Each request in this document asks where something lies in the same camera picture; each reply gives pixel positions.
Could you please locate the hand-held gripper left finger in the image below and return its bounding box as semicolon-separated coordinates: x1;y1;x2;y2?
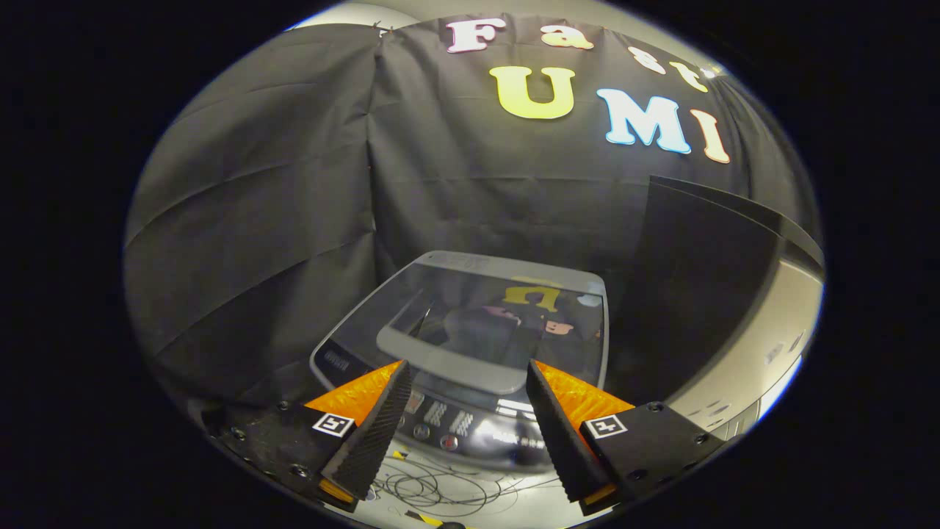
220;359;413;514

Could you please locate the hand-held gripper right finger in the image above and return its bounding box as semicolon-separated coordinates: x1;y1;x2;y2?
526;359;735;517

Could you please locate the grey washing machine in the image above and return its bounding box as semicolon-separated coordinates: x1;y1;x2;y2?
308;250;610;475

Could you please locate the dark glass washing machine lid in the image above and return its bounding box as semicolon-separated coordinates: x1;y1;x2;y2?
312;251;609;397

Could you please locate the grey cabinet with black top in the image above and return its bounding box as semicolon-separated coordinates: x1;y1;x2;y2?
610;175;825;443

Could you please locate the black backdrop cloth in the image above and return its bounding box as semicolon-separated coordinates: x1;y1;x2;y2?
121;13;820;412

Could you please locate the thin black cable tangle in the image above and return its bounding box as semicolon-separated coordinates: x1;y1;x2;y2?
371;450;563;517

